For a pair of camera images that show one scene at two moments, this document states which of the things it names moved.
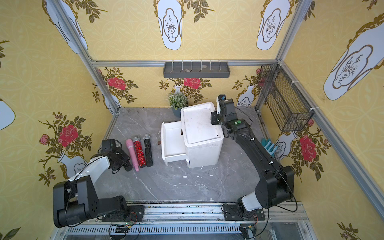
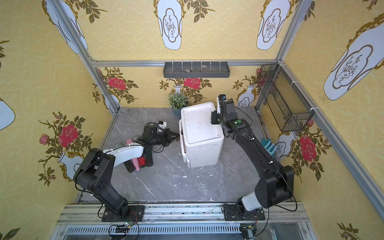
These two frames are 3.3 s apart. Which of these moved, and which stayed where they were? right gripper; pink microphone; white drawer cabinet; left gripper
Moved: left gripper
Stayed: right gripper; pink microphone; white drawer cabinet
